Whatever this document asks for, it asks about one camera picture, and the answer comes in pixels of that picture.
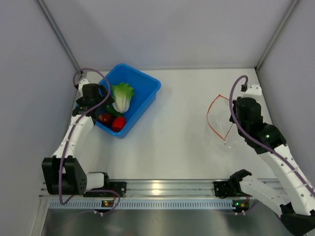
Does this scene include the aluminium corner post left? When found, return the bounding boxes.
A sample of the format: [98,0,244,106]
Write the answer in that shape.
[35,0,80,70]

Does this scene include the fake green cucumber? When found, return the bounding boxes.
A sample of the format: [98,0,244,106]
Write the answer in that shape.
[106,106,123,117]

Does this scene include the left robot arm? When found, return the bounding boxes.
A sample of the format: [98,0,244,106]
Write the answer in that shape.
[41,79,114,196]

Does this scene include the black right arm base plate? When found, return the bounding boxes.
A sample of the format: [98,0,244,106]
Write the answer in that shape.
[214,181,246,199]

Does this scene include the white cable duct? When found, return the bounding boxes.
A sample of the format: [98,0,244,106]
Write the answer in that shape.
[49,199,240,210]

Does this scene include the blue plastic bin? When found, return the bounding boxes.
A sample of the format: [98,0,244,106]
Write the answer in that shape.
[80,63,161,138]

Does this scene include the aluminium corner post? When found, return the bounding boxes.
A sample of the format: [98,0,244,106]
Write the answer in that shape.
[35,0,80,70]
[254,0,301,72]

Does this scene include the aluminium corner post right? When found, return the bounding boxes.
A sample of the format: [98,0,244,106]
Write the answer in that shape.
[254,0,301,72]

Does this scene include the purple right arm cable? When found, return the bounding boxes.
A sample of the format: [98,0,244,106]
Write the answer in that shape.
[228,75,315,195]

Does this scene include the aluminium rail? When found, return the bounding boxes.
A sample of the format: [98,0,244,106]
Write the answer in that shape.
[39,178,303,199]

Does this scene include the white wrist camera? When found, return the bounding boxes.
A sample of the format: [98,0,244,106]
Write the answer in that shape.
[72,70,90,92]
[241,83,262,100]

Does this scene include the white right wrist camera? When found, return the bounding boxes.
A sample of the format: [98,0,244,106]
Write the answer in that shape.
[241,83,262,100]

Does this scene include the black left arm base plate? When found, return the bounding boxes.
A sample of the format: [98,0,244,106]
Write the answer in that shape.
[83,181,127,198]

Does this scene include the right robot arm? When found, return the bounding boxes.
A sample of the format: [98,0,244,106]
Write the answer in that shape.
[228,97,315,236]

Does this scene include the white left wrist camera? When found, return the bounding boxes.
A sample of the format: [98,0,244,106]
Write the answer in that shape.
[72,70,90,92]

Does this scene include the fake red bell pepper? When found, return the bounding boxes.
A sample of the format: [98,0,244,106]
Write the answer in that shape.
[111,116,126,132]

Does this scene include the clear zip top bag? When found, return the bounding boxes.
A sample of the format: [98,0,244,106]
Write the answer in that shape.
[206,94,238,152]

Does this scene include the fake green lettuce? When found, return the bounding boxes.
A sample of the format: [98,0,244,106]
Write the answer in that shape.
[111,83,134,114]

